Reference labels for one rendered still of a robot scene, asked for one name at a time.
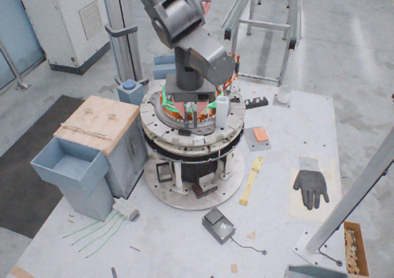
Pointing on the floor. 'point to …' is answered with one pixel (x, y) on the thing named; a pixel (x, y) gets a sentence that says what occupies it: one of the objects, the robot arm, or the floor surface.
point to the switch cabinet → (67, 23)
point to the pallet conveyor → (295, 2)
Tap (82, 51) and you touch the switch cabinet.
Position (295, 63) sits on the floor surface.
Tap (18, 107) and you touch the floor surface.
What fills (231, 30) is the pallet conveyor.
